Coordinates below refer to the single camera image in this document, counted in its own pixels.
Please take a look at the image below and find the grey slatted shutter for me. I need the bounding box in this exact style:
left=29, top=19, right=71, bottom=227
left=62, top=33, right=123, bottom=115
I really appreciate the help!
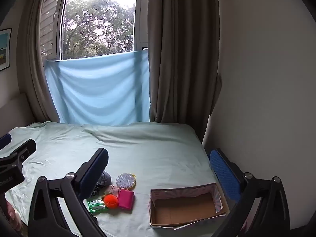
left=40, top=0, right=62, bottom=58

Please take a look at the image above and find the person's left hand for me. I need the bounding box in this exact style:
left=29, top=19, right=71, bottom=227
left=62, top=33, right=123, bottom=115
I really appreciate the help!
left=4, top=200, right=24, bottom=233

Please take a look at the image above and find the magenta pouch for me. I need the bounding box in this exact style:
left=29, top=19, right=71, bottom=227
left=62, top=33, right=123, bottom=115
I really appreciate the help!
left=117, top=189, right=135, bottom=209

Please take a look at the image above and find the dark patterned scrunchie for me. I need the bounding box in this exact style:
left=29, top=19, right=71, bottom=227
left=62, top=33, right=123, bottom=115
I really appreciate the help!
left=91, top=186, right=104, bottom=198

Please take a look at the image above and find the green wipes packet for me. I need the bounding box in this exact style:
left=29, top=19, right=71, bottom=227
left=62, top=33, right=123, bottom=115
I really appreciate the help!
left=87, top=199, right=108, bottom=214

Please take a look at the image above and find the white framed window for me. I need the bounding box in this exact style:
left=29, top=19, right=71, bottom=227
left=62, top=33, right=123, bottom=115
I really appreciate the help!
left=39, top=0, right=149, bottom=61

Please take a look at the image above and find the grey fuzzy ball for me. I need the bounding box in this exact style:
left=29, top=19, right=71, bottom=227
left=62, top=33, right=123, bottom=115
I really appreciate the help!
left=97, top=171, right=112, bottom=187

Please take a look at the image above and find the framed wall picture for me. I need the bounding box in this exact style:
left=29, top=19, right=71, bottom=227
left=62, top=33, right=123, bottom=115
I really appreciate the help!
left=0, top=28, right=12, bottom=72

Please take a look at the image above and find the pale green bed sheet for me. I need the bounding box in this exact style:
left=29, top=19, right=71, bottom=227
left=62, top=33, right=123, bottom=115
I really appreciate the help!
left=0, top=121, right=237, bottom=237

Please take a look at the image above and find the round grey yellow-edged sponge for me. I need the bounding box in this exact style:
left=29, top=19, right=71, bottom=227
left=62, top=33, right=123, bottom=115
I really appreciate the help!
left=116, top=173, right=137, bottom=190

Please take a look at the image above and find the light blue hanging cloth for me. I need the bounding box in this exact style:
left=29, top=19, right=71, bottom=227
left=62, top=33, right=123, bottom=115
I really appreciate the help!
left=44, top=50, right=151, bottom=125

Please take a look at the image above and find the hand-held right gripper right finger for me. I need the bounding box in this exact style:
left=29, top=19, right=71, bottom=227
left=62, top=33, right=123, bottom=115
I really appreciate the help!
left=209, top=149, right=291, bottom=237

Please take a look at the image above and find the cardboard box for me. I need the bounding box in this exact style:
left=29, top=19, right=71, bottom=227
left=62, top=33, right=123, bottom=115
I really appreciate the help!
left=149, top=183, right=230, bottom=229

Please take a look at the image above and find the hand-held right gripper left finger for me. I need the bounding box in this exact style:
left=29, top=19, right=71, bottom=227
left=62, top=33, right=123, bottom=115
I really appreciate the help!
left=28, top=148, right=109, bottom=237

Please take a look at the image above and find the beige curtain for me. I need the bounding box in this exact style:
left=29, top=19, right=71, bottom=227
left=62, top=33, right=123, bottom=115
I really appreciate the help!
left=17, top=0, right=72, bottom=124
left=148, top=0, right=223, bottom=144

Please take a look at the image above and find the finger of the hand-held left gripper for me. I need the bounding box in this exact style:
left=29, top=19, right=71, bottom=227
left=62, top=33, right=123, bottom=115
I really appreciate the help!
left=0, top=133, right=12, bottom=150
left=9, top=139, right=37, bottom=164

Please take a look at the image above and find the orange pompom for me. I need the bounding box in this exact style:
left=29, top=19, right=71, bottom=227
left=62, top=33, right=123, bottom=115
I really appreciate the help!
left=102, top=194, right=120, bottom=208

